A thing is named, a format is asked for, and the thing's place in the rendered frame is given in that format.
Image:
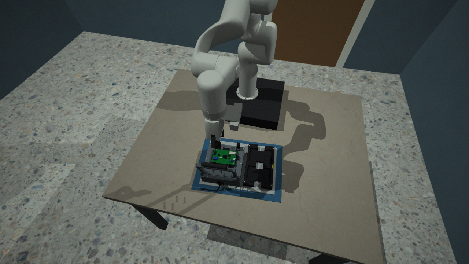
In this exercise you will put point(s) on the green circuit board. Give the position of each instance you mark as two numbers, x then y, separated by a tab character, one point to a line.
224	157

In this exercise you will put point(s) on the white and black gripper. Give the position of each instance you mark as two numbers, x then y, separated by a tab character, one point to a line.
214	131

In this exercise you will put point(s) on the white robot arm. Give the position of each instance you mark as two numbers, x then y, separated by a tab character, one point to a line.
216	73

